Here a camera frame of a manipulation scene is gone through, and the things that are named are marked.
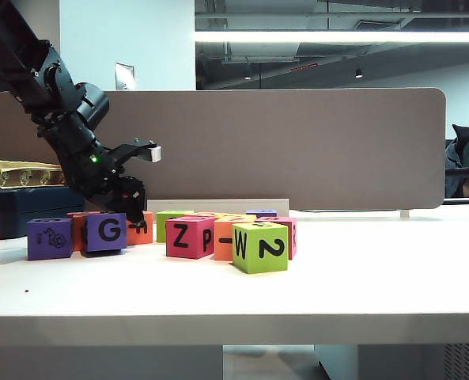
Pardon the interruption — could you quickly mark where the purple block digit 9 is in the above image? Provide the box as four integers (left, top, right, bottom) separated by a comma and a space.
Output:
26, 217, 74, 261

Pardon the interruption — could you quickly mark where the orange block letter I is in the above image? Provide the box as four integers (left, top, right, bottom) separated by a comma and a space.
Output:
125, 211, 155, 245

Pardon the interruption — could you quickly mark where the seated person dark shirt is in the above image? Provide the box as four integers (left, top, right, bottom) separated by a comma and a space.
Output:
444, 123, 469, 199

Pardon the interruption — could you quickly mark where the silver wall plate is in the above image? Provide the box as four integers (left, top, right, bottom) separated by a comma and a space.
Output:
114, 62, 136, 91

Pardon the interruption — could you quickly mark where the green foam block plain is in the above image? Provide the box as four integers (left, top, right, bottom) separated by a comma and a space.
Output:
155, 209, 195, 244

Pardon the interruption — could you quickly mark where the pink block letter O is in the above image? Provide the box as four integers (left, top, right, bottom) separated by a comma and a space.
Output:
256, 215, 299, 260

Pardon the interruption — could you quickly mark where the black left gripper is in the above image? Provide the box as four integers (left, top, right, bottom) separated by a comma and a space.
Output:
62, 138, 146, 227

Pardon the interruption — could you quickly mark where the brown desk partition panel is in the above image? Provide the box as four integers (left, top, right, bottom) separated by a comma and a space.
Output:
0, 86, 446, 211

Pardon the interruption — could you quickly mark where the orange foam block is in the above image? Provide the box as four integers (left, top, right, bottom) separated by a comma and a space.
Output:
213, 218, 241, 262

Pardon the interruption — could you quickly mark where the yellow patterned box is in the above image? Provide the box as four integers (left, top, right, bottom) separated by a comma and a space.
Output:
0, 159, 67, 188

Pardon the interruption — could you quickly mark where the long ceiling light strip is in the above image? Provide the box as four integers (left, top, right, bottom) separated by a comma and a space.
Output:
194, 30, 469, 43

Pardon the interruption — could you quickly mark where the grey under-desk panel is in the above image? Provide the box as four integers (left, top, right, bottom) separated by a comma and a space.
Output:
357, 343, 469, 380
0, 345, 223, 380

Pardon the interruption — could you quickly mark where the orange block digit 3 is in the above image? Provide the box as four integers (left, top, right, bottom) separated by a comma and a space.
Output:
71, 215, 88, 253

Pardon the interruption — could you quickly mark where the purple block letter G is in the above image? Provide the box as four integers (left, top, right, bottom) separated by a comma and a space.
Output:
82, 212, 128, 255

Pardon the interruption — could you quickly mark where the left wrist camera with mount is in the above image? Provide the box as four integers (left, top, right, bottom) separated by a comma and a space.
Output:
107, 138, 164, 169

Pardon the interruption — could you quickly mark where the pink block letters Z P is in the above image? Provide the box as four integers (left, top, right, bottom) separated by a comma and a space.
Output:
165, 215, 220, 260

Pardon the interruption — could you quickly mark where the green block letters W O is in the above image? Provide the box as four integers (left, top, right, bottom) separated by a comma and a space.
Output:
232, 222, 289, 276

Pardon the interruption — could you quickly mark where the dark blue case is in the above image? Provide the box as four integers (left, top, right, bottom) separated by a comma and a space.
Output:
0, 184, 85, 241

